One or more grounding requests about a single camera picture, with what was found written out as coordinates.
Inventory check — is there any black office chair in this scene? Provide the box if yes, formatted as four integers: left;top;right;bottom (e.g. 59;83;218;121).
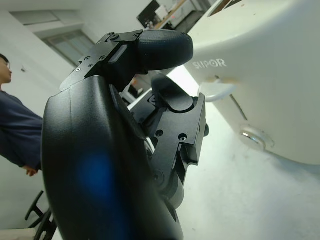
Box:
24;190;60;240

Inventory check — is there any chrome toaster knob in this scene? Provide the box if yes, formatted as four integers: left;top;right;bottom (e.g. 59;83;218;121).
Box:
238;124;275;151

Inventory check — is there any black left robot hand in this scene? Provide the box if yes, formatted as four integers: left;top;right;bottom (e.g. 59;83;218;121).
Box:
41;28;210;240

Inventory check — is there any white two-slot toaster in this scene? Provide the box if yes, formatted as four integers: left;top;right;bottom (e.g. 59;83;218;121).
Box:
187;0;320;166

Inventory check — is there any small white box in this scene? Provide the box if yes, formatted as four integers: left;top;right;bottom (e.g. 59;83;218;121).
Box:
154;4;169;18

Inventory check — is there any person in blue sweater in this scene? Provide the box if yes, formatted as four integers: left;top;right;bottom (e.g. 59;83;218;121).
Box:
0;53;45;178

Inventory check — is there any translucent white toaster lever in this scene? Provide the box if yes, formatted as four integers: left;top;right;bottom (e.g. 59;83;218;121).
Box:
198;78;238;102

